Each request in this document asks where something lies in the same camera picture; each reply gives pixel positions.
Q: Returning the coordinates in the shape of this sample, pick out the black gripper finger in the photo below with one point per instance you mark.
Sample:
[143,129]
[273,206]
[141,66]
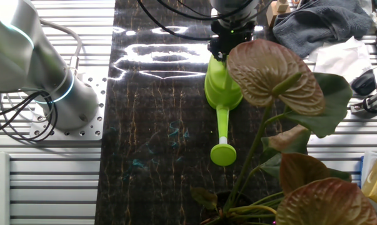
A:
[215,50]

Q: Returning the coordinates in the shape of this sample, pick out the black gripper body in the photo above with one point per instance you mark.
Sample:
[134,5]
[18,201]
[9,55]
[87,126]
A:
[235,39]

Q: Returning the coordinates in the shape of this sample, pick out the lime green watering can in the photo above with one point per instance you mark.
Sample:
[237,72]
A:
[221,90]

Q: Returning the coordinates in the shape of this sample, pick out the plant in red pot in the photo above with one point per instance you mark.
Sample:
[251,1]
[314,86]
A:
[269,72]

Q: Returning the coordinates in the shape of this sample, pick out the wooden block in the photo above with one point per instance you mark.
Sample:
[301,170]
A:
[272,12]

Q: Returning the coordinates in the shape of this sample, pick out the black marble pattern mat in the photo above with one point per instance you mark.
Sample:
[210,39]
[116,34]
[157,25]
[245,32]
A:
[160,109]

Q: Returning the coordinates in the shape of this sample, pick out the grey towel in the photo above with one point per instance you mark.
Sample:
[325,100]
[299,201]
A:
[325,22]

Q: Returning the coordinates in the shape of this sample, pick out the white paper towel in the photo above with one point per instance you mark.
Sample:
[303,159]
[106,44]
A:
[341,59]

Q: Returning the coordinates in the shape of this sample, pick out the black computer mouse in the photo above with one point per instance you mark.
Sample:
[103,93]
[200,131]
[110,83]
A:
[363,82]

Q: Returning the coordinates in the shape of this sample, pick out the aluminium camera mount bar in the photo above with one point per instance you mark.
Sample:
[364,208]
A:
[358,107]

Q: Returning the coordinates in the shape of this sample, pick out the perforated silver base plate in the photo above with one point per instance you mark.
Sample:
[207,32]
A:
[94,125]

